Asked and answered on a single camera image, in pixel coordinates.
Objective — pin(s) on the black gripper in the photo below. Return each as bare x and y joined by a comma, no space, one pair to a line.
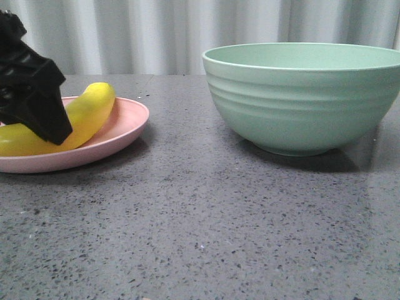
30,85

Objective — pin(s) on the yellow banana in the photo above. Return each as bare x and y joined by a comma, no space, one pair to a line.
87,114

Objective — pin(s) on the pink plate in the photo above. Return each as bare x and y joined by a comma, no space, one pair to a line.
125,124

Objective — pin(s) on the green ribbed bowl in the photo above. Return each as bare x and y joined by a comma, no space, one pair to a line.
299,98

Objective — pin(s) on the white pleated curtain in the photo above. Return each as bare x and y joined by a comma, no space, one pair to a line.
169,37

